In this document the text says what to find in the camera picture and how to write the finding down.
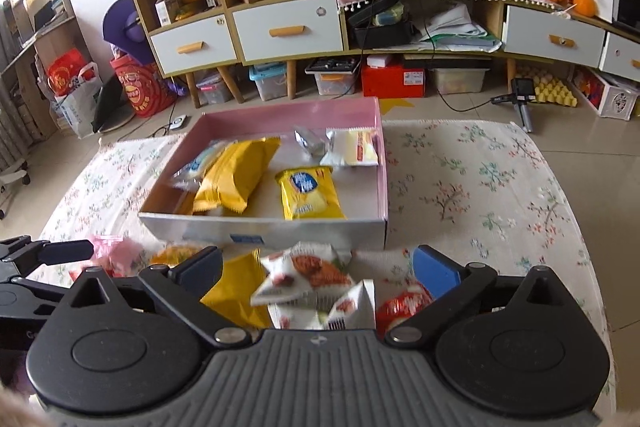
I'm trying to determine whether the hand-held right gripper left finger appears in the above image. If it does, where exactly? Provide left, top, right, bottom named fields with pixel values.
left=65, top=246, right=252, bottom=350

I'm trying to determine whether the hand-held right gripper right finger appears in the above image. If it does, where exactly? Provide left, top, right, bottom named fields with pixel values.
left=384, top=245, right=573, bottom=350

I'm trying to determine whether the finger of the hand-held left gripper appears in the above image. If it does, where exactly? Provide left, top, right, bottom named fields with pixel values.
left=0, top=236, right=96, bottom=282

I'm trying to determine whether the orange snack packet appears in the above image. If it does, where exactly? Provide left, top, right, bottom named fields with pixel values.
left=149, top=243, right=203, bottom=269

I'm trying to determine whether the yellow ribbed snack packet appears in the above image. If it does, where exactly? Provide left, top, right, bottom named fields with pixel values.
left=201, top=249, right=273, bottom=329
left=192, top=138, right=282, bottom=214

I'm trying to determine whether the pink white cardboard box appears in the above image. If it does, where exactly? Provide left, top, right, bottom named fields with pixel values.
left=137, top=96, right=390, bottom=253

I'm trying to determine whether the red small snack packet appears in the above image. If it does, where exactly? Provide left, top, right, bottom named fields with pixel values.
left=375, top=281, right=435, bottom=340

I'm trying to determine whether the pink snack packet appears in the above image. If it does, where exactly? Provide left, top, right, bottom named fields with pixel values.
left=92, top=234, right=148, bottom=278

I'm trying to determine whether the white pecan snack packet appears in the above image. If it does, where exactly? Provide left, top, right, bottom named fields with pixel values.
left=250, top=242, right=357, bottom=308
left=320, top=279, right=377, bottom=331
left=267, top=302, right=323, bottom=331

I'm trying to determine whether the clear blue white snack packet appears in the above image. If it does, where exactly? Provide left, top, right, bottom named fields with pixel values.
left=172, top=141, right=232, bottom=194

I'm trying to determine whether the yellow blue biscuit packet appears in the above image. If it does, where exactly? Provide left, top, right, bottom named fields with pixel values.
left=275, top=166, right=347, bottom=221

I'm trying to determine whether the white green snack packet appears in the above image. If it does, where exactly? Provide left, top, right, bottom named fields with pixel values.
left=320, top=128, right=380, bottom=168

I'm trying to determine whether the silver small snack packet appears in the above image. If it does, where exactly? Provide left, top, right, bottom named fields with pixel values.
left=293, top=126, right=332, bottom=158

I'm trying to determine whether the floral tablecloth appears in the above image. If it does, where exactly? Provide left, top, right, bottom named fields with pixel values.
left=0, top=119, right=618, bottom=413

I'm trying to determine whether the white office chair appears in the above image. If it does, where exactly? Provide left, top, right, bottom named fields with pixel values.
left=0, top=157, right=31, bottom=220

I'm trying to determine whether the white paper bag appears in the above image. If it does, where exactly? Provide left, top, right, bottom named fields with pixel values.
left=54, top=62, right=103, bottom=138

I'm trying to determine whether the black leaning board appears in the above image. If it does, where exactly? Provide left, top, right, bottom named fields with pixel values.
left=91, top=74, right=136, bottom=132

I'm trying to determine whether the yellow star floor sticker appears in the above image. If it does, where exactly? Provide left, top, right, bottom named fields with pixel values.
left=377, top=97, right=416, bottom=115

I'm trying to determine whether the grey curtain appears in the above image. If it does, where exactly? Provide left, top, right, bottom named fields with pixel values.
left=0, top=2, right=26, bottom=168

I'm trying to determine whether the red plastic bag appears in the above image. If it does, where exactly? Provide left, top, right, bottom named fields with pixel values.
left=47, top=48, right=96, bottom=96

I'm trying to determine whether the red round-print gift bag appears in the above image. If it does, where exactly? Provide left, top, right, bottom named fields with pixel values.
left=111, top=57, right=178, bottom=118

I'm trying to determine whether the clear plastic bin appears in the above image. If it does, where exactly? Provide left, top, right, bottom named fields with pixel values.
left=195, top=69, right=236, bottom=105
left=427, top=67, right=488, bottom=95

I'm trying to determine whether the red cardboard box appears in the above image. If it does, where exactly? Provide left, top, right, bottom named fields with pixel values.
left=361, top=54, right=426, bottom=98

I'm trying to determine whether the black handheld device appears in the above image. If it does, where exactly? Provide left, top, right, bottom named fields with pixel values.
left=490, top=78, right=538, bottom=134

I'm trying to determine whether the blue lidded plastic bin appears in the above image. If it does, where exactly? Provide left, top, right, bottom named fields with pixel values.
left=249, top=62, right=288, bottom=102

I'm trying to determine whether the wooden bookshelf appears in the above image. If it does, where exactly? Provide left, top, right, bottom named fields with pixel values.
left=0, top=0, right=93, bottom=142

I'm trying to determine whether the yellow egg tray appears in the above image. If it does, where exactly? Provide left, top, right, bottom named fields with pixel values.
left=517, top=67, right=578, bottom=108

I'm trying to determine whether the clear bin with black tray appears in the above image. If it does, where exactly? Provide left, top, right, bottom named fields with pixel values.
left=305, top=57, right=361, bottom=96

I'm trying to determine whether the purple plush toy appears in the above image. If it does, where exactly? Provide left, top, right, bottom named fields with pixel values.
left=102, top=0, right=156, bottom=65

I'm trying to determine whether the white cabinet drawer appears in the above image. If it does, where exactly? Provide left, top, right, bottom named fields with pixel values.
left=150, top=14, right=238, bottom=75

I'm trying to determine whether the stack of papers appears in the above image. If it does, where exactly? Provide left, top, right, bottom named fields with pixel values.
left=417, top=4, right=501, bottom=52

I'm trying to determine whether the white patterned box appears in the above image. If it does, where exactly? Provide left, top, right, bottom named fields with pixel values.
left=570, top=69, right=640, bottom=122

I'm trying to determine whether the black storage box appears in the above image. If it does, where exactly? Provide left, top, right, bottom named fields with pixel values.
left=347, top=0, right=418, bottom=50

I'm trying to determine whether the large white stand drawer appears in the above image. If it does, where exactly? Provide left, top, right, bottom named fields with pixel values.
left=502, top=4, right=606, bottom=68

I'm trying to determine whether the small white stand drawer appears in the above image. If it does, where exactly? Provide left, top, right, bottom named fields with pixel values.
left=598, top=32, right=640, bottom=82

